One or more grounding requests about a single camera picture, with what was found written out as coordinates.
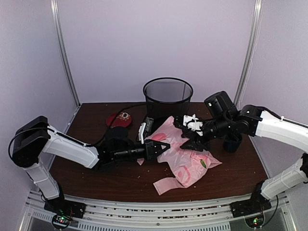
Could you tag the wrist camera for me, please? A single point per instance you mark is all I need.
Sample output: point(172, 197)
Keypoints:
point(145, 129)
point(194, 124)

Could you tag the dark blue cup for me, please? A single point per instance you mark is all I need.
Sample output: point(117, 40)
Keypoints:
point(232, 142)

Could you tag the pink plastic trash bag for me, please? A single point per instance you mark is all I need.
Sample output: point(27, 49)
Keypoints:
point(187, 166)

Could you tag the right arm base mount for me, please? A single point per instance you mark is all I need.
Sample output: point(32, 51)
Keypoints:
point(252, 210)

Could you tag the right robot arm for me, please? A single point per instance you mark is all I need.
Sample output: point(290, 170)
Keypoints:
point(253, 121)

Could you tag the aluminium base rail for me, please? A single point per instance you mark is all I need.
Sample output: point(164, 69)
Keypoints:
point(207, 215)

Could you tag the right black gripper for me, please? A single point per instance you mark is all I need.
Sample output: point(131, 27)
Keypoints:
point(198, 142)

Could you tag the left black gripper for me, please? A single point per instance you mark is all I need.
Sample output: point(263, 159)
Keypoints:
point(150, 153)

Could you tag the right aluminium frame post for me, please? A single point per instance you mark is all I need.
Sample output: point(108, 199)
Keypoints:
point(252, 44)

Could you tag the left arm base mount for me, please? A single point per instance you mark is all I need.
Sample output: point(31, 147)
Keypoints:
point(65, 211)

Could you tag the left aluminium frame post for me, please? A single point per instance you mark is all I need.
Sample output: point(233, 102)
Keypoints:
point(67, 70)

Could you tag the aluminium frame post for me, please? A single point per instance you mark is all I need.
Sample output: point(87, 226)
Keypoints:
point(67, 70)
point(252, 44)

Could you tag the black mesh trash bin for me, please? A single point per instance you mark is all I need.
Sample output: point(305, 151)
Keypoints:
point(167, 96)

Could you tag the red floral plate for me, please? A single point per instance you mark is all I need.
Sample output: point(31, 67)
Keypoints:
point(123, 119)

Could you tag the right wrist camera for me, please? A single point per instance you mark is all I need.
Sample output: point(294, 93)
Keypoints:
point(194, 124)

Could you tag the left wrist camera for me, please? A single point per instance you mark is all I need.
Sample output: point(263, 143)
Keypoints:
point(145, 129)

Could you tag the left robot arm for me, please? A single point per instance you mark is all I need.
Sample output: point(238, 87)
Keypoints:
point(38, 137)

